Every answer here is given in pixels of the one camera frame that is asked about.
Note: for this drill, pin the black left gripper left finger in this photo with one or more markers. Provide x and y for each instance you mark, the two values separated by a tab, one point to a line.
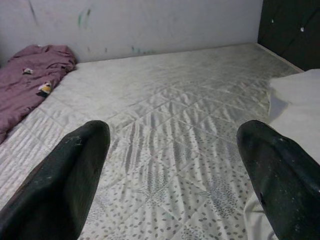
55	180

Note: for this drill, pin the maroon cartoon print blanket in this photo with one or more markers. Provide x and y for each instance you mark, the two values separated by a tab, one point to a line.
25	87

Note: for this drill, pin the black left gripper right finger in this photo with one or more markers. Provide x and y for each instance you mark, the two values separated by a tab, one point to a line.
282	180

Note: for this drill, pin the white pillow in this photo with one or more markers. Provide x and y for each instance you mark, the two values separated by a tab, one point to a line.
295	100

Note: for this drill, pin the black tufted headboard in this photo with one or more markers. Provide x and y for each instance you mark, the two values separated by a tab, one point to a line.
287	37

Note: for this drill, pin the white quilted mattress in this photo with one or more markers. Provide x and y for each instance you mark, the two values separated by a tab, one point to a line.
162	100

